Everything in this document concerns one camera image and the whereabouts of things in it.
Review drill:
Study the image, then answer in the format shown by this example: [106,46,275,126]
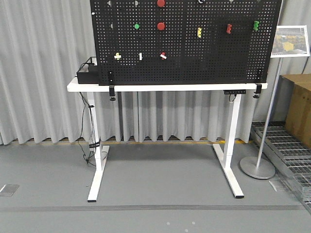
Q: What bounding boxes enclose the left black table clamp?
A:
[109,85,116,101]

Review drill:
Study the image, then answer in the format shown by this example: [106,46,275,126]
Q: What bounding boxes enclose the black table clamp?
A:
[253,83,262,99]
[109,85,116,101]

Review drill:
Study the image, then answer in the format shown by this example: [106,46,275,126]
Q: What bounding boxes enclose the white height-adjustable table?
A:
[67,77,268,202]

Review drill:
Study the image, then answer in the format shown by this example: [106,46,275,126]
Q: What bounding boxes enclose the table height control panel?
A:
[224,89,246,95]

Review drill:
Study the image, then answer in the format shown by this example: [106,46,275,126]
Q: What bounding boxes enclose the black electronics box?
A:
[76,57,99,84]

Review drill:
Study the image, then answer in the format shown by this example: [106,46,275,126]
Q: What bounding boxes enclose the black perforated pegboard panel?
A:
[90,0,282,85]

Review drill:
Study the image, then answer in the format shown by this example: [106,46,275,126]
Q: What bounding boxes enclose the lower red mushroom button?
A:
[156,22,166,31]

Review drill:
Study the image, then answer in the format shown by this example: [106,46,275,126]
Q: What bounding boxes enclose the red mushroom button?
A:
[156,0,166,7]
[156,22,166,31]

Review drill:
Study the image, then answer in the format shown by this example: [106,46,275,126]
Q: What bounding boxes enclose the right black table clamp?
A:
[253,83,262,99]

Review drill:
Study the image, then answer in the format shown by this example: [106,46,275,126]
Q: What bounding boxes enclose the upper red mushroom button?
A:
[156,0,166,7]

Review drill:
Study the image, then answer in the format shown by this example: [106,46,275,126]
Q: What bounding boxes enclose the metal sign stand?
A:
[240,58,283,180]

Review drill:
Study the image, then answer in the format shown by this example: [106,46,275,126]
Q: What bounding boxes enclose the grey pleated curtain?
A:
[0,0,311,146]

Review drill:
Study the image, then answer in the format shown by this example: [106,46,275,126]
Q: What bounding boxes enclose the brown cardboard box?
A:
[282,74,311,147]

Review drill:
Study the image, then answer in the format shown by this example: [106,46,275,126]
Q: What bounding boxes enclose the metal grating platform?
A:
[263,122,311,212]

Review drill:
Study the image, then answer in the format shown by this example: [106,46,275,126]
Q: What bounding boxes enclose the printed photo sign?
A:
[271,25,310,58]

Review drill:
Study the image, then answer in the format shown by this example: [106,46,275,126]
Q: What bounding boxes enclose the metal floor plate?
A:
[0,184,19,197]

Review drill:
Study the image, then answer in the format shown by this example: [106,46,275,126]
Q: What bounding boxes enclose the red-white rotary knob switch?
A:
[160,52,167,60]

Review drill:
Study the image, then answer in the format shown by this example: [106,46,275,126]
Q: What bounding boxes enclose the black power cable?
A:
[77,91,109,167]

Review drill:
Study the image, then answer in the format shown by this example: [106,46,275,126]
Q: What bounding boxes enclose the yellow-white rotary knob switch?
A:
[114,53,121,60]

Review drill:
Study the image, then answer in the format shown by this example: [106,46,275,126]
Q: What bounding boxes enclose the yellow toggle switch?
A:
[197,27,202,38]

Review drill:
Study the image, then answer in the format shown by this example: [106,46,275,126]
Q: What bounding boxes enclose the red toggle switch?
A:
[226,24,232,34]

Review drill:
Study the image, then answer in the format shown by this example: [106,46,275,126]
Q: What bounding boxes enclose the green toggle switch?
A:
[253,20,260,31]

